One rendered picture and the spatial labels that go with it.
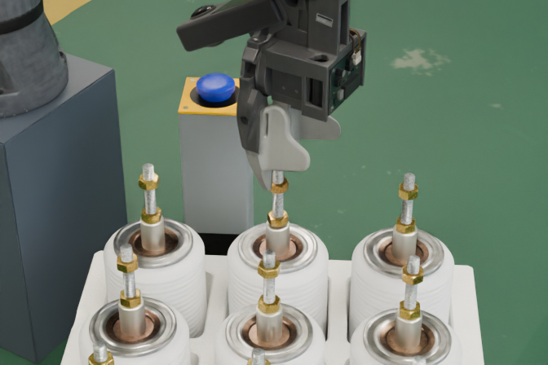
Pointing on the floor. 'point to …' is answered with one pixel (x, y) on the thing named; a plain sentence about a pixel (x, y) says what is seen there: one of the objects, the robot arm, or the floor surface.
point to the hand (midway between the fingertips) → (271, 164)
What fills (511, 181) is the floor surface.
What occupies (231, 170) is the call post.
